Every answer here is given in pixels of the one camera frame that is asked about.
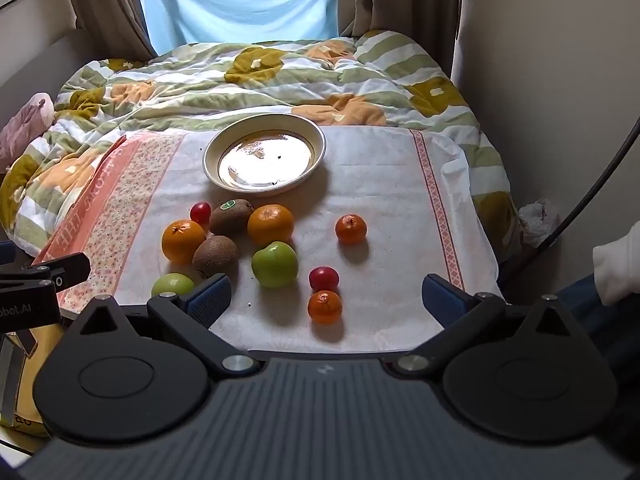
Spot pink cloth on left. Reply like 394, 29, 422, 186
0, 92, 56, 172

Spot white pink floral towel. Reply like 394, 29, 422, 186
32, 126, 502, 357

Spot small orange cherry tomato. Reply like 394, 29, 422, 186
307, 290, 344, 325

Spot person's white sleeve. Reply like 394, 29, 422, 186
592, 220, 640, 307

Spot black cable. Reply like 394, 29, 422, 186
499, 115, 640, 281

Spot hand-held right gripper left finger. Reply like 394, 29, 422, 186
65, 275, 261, 382

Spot clear plastic bag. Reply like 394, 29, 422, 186
517, 198, 562, 249

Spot small mandarin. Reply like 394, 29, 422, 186
335, 214, 368, 246

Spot green striped flower blanket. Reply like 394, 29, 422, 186
0, 29, 526, 262

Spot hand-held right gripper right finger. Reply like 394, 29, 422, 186
394, 273, 591, 377

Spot kiwi with green sticker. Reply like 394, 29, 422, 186
209, 199, 255, 236

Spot cream ceramic bowl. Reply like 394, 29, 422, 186
202, 113, 327, 197

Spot green apple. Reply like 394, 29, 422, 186
251, 241, 300, 289
151, 273, 196, 299

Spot large orange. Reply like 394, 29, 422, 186
247, 204, 295, 247
161, 219, 207, 266

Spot beige curtain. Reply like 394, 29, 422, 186
334, 0, 462, 82
60, 0, 157, 62

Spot yellow bag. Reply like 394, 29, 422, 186
0, 327, 67, 442

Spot brown kiwi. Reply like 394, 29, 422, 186
192, 235, 239, 279

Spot light blue window cloth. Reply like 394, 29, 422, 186
135, 0, 342, 59

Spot person's blue trouser leg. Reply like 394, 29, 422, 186
552, 275, 640, 366

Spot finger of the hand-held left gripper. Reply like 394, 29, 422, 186
0, 252, 92, 292

